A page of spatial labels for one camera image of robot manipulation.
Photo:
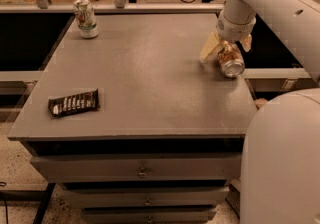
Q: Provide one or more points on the green white soda can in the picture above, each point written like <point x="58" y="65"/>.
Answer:
<point x="85" y="18"/>

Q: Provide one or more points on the grey drawer cabinet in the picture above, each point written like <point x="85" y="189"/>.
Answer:
<point x="167" y="138"/>

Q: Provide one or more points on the orange soda can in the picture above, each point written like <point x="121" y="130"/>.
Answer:
<point x="230" y="60"/>

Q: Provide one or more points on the black chocolate bar wrapper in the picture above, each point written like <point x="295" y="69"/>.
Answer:
<point x="74" y="104"/>

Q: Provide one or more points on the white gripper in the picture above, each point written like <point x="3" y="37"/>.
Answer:
<point x="234" y="30"/>

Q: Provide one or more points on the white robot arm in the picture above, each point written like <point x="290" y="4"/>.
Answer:
<point x="280" y="167"/>

